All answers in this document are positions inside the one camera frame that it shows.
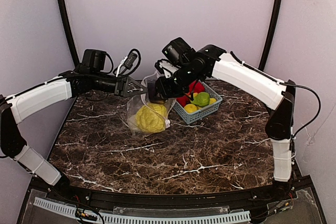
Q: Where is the purple eggplant toy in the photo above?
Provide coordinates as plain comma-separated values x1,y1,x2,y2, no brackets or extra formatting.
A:
147,82,163,104

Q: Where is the clear zip top bag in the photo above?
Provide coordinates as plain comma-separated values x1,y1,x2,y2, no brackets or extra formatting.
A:
126,74,176,137

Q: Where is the napa cabbage toy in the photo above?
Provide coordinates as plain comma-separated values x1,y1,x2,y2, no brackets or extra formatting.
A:
135,103,167,133

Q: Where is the green pepper toy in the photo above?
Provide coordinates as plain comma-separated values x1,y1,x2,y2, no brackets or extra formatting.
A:
191,92,210,108

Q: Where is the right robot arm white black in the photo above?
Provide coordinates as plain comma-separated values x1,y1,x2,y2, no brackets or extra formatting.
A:
149,37,299,183

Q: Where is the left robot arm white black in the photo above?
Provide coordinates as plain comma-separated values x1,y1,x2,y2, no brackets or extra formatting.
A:
1,49,148,186

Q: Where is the yellow lemon toy front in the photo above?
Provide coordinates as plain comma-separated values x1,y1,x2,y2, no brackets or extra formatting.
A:
184,103,198,114

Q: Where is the light blue plastic basket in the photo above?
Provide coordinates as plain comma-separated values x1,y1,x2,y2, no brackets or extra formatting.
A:
173,82,223,124

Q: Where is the small yellow fruit toy right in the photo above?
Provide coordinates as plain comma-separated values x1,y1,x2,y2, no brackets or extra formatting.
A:
209,98,217,105

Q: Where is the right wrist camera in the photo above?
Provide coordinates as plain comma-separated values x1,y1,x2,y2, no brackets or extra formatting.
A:
154,59,178,78

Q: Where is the white cable duct strip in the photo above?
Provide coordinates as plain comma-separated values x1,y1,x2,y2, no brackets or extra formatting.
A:
33,197,251,224

